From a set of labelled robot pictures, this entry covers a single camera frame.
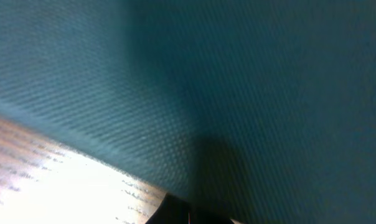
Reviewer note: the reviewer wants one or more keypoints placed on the dark green box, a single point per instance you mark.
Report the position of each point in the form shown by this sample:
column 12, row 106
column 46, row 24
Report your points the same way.
column 263, row 109

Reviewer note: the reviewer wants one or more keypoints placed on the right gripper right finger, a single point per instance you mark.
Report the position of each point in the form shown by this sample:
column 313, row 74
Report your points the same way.
column 198, row 215

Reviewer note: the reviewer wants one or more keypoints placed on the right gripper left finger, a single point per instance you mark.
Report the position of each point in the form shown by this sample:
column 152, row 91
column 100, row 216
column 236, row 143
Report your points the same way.
column 172, row 210

